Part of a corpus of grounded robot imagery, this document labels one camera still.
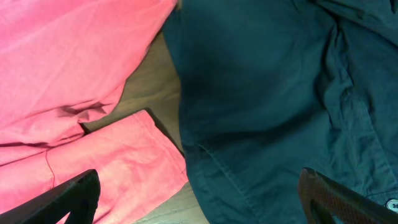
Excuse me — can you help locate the red soccer t-shirt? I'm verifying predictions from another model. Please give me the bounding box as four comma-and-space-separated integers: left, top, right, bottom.
1, 0, 187, 223

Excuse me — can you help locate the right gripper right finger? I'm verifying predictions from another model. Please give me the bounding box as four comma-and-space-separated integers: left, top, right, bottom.
298, 167, 397, 224

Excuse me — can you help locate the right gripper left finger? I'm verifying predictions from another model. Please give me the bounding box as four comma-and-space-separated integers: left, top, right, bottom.
1, 169, 101, 224

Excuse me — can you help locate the navy blue shirt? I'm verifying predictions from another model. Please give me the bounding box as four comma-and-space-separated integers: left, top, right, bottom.
163, 0, 397, 223

